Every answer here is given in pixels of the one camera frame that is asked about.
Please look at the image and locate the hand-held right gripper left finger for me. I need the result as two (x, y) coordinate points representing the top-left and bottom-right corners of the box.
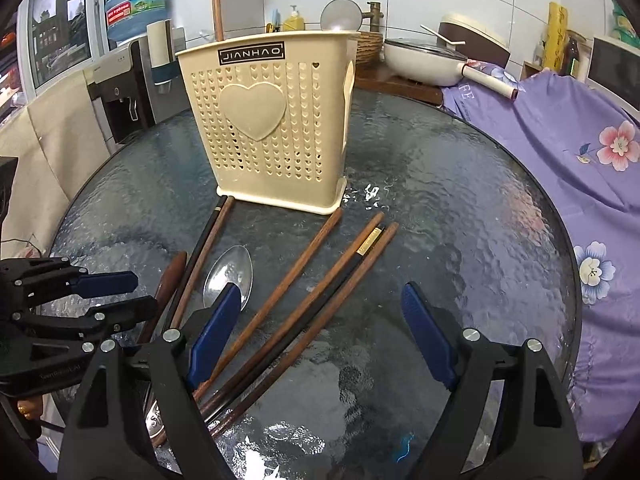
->
(57, 282), (243, 480)

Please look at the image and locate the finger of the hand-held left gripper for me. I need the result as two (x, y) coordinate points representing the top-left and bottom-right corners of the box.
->
(15, 296), (159, 342)
(0, 257), (139, 306)

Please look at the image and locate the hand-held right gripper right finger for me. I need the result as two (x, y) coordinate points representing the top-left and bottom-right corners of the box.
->
(401, 281), (586, 480)

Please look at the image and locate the metal spoon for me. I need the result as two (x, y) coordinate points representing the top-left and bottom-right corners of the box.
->
(144, 244), (254, 443)

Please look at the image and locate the brown wooden chopstick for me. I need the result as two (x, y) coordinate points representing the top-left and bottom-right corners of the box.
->
(210, 221), (401, 437)
(170, 196), (236, 331)
(211, 0), (226, 42)
(192, 206), (345, 401)
(199, 212), (386, 412)

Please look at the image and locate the black gold-tipped chopstick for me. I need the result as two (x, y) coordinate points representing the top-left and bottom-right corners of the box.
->
(204, 227), (387, 425)
(161, 195), (228, 331)

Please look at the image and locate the beige plastic utensil holder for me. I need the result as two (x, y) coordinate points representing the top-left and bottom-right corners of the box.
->
(175, 29), (358, 216)

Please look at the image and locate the person's left hand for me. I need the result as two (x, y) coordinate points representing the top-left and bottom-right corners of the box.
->
(16, 397), (43, 423)

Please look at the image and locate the beige cloth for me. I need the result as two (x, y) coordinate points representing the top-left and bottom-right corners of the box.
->
(0, 67), (113, 241)

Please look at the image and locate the white water dispenser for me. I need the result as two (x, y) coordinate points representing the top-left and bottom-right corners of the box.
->
(85, 40), (191, 146)

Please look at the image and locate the purple floral cloth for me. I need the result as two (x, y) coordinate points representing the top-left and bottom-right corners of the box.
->
(440, 60), (640, 441)

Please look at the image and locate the white teal cup dispenser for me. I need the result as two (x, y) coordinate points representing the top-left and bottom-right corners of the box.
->
(146, 19), (181, 93)

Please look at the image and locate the dark wooden washstand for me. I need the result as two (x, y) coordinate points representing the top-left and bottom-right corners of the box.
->
(352, 62), (446, 107)

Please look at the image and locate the white frying pan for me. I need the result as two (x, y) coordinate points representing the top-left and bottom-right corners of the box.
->
(382, 37), (519, 102)

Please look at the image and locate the window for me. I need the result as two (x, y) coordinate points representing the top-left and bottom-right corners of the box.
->
(17, 0), (101, 91)

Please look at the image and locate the blue water jug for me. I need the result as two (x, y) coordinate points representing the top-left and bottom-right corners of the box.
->
(104, 0), (171, 43)

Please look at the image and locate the woven pattern basin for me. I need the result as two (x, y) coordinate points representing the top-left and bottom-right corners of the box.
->
(356, 30), (386, 68)

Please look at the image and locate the white rice paddle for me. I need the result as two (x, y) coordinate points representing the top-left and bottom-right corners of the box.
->
(420, 24), (467, 47)

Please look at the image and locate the brown white rice cooker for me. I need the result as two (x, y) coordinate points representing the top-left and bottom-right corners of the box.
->
(437, 12), (513, 68)

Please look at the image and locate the brown glass bottle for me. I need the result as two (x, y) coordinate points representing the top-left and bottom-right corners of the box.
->
(565, 37), (583, 77)

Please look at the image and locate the yellow soap bottle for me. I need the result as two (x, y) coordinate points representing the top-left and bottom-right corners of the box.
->
(283, 4), (306, 32)

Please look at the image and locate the white microwave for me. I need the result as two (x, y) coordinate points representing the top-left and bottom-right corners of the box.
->
(587, 35), (640, 116)

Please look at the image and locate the bronze faucet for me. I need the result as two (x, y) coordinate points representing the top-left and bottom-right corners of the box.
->
(365, 1), (386, 33)

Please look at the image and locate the yellow wrapped roll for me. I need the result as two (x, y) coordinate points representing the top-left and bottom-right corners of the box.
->
(542, 1), (568, 72)

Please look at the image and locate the round metal ladle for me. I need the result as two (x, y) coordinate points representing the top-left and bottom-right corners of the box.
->
(320, 0), (363, 36)

